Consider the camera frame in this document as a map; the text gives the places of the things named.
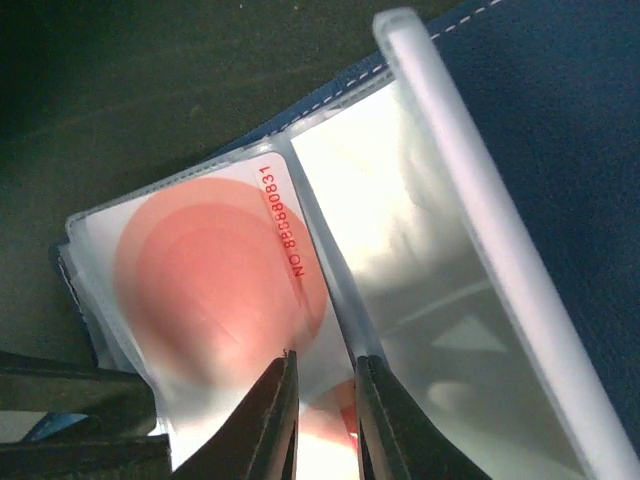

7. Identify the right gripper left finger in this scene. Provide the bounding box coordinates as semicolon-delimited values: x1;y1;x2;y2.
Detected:
172;350;299;480

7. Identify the blue card holder wallet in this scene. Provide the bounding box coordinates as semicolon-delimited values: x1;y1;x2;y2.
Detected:
57;1;639;479

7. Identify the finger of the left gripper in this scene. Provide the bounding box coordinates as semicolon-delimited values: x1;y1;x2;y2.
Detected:
1;352;155;418
1;435;171;479

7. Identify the red circle credit card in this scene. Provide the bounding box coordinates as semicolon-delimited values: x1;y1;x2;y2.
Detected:
78;151;356;448

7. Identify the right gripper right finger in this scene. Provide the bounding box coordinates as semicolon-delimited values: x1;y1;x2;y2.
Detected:
355;355;489;479

